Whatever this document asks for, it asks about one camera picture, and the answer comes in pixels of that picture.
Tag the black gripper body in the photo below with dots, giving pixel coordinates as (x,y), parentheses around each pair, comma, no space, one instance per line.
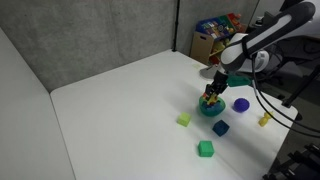
(220,81)

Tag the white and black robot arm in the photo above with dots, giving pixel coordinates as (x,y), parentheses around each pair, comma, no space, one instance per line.
(266,33)

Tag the blue toy pieces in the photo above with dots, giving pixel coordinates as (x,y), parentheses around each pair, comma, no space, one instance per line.
(208,106)

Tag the teal green bowl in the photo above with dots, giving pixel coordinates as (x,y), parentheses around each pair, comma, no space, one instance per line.
(211,111)

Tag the wooden toy shelf with bins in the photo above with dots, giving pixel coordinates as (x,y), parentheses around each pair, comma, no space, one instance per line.
(204,46)

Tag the yellow figure toy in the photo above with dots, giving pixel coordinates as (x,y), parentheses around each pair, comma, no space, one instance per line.
(265,120)

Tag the grey flat object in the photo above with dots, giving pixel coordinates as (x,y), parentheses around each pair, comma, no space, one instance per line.
(207,71)

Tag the purple spiky ball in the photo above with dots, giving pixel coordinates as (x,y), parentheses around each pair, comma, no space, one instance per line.
(241,105)

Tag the dark blue cube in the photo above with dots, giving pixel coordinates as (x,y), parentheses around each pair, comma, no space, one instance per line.
(220,128)

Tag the light green cube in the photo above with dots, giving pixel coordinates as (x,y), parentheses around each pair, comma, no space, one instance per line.
(183,119)

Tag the grey office chair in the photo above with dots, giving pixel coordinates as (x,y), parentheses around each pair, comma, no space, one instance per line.
(266,63)

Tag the black vertical pole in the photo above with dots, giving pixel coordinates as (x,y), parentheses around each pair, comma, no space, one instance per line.
(175,23)

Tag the black tripod leg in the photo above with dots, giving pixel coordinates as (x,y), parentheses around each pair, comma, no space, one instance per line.
(300,88)

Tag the teal wrist camera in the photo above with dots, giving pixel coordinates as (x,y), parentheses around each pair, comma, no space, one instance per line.
(238,81)

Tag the black equipment frame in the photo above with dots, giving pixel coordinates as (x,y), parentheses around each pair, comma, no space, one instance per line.
(300,163)

